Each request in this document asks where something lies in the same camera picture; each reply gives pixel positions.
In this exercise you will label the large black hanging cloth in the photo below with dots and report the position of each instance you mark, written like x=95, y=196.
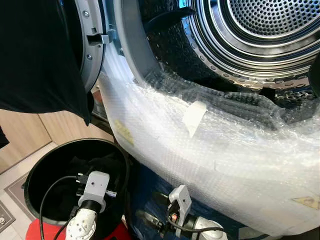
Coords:
x=35, y=60

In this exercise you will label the grey rubber door gasket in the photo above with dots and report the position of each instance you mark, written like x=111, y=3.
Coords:
x=130, y=40

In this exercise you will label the black round laundry bin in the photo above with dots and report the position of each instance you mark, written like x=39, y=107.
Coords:
x=35, y=175

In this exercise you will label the black drum paddle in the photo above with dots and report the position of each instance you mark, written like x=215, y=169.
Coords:
x=167, y=20

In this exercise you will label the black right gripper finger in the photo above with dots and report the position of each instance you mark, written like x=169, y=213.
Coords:
x=149, y=219
x=161, y=198

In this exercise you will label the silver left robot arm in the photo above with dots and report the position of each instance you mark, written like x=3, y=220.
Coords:
x=82, y=225

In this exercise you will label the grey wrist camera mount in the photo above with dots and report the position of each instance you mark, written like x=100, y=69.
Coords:
x=181, y=200
x=97, y=185

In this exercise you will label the yellow triangle warning sticker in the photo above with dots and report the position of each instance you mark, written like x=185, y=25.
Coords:
x=306, y=202

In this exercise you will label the clear bubble wrap sheet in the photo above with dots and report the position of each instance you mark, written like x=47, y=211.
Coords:
x=225, y=170

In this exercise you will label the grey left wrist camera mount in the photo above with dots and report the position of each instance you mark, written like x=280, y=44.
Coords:
x=97, y=185

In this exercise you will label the perforated steel washer drum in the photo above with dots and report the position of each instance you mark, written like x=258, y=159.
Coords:
x=260, y=20

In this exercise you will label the black clothes pile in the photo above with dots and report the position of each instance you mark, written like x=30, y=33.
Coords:
x=102, y=165

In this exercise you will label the red stool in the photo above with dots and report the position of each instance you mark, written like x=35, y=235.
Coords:
x=40, y=231

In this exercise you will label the grey-rimmed washer door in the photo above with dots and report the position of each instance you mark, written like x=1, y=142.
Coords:
x=95, y=55

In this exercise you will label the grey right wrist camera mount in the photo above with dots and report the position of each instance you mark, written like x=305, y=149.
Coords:
x=181, y=200

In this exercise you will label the light wooden cabinet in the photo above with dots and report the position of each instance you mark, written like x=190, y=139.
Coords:
x=30, y=135

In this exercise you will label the white tape strip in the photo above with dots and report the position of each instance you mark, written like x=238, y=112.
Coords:
x=194, y=117

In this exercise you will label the white front-load washing machine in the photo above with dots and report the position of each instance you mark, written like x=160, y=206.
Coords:
x=109, y=25

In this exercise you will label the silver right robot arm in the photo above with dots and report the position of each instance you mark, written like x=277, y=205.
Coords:
x=207, y=227

